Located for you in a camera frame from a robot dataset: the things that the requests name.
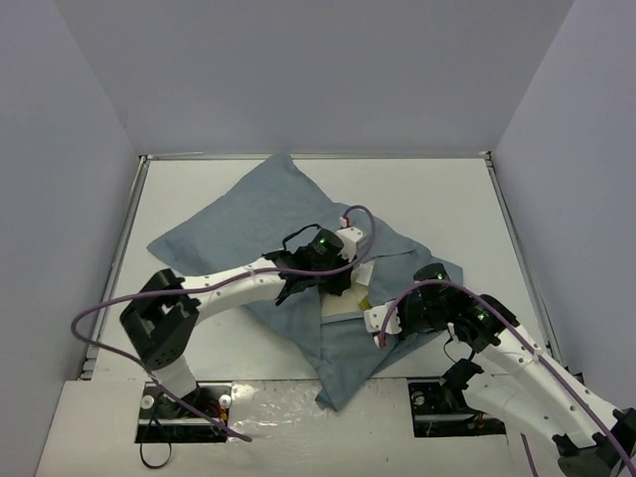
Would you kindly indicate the cream pillow with yellow edge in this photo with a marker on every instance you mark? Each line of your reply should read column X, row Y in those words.
column 353, row 299

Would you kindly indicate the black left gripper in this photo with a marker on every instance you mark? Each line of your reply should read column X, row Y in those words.
column 337, row 280

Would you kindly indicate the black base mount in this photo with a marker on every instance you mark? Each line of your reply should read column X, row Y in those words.
column 161, row 420
column 440, row 413

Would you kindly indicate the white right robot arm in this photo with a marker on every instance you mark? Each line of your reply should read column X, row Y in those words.
column 509, row 375

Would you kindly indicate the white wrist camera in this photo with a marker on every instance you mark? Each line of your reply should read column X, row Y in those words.
column 381, row 321
column 353, row 240

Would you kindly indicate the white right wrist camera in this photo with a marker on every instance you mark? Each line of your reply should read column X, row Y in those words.
column 381, row 321

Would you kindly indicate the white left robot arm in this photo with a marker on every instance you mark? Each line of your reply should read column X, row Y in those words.
column 159, row 328

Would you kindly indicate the blue striped pillowcase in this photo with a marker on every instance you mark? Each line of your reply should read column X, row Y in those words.
column 266, row 205

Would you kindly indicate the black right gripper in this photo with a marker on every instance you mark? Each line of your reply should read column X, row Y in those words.
column 406, row 321

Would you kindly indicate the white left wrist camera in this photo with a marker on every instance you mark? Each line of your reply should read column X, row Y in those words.
column 353, row 240

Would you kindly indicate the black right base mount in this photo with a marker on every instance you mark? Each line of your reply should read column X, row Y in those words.
column 440, row 413

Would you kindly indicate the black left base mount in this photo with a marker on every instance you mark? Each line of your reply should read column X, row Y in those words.
column 161, row 420

